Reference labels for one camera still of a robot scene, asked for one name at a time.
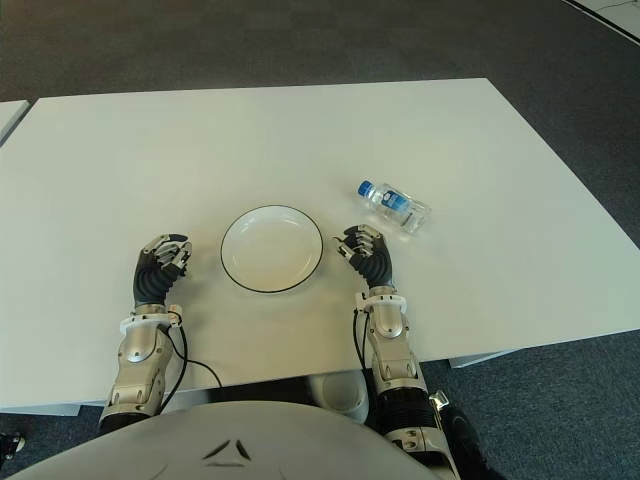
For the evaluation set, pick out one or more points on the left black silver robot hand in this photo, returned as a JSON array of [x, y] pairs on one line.
[[152, 280]]

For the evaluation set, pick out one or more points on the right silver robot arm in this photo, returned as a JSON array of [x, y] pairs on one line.
[[395, 360]]

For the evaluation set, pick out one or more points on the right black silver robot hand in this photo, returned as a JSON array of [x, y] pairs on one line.
[[375, 262]]

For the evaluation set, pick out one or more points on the black wheeled stand base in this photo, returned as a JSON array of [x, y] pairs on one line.
[[10, 445]]

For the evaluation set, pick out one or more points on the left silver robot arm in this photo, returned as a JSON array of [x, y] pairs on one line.
[[137, 360]]

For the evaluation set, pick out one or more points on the clear water bottle blue cap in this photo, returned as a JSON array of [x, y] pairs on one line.
[[395, 204]]

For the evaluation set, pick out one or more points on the grey cylindrical pedestal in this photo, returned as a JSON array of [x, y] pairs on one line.
[[340, 392]]

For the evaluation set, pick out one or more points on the grey robot torso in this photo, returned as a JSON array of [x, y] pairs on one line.
[[200, 440]]

